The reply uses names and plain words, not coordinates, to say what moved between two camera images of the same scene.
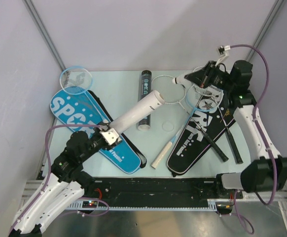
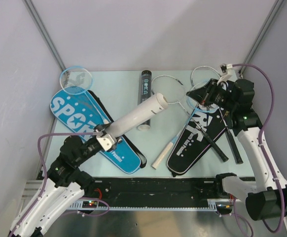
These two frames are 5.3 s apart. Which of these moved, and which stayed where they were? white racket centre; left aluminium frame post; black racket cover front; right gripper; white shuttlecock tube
Moved: white shuttlecock tube; right gripper
Stayed: white racket centre; black racket cover front; left aluminium frame post
